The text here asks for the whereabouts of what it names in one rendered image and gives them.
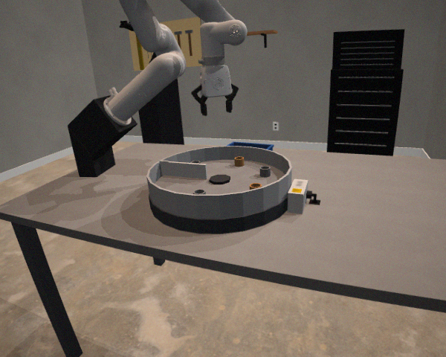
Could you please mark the bronze bushing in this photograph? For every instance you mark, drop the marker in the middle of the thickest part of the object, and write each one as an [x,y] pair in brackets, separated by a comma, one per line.
[255,185]
[239,161]

